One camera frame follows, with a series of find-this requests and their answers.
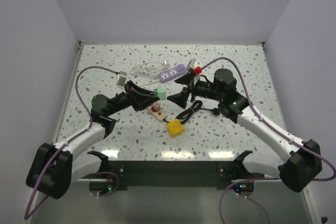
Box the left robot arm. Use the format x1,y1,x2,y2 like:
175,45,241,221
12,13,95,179
26,81,160,199

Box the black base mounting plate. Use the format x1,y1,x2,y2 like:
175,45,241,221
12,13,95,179
78,160,266,192

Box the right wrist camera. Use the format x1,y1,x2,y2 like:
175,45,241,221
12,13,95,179
186,59,203,76

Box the green USB charger plug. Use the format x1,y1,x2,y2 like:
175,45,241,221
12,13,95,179
154,89,166,100

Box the yellow cube socket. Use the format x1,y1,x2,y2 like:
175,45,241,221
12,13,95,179
166,119,184,138

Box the purple power strip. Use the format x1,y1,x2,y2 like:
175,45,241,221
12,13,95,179
158,64,187,83

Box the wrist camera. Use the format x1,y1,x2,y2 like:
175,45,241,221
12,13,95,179
117,71,127,88
186,59,203,76

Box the aluminium rail frame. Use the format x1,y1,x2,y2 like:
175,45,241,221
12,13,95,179
19,40,323,224

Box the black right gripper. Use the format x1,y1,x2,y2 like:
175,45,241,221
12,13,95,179
167,71,224,109

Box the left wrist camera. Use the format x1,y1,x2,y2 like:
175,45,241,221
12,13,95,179
117,71,127,88

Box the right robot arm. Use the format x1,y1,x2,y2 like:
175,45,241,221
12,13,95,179
167,68,322,193

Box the black power cable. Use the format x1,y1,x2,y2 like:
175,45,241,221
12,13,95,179
164,100,220,125

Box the beige power strip red sockets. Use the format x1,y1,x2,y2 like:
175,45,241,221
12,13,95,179
148,105,167,122

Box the white power cable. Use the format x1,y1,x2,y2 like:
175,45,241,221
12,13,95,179
130,60,170,87

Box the pink brown USB charger plug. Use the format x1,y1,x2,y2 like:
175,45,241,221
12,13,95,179
152,102,161,111

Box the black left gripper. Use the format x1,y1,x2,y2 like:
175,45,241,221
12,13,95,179
106,80,159,117

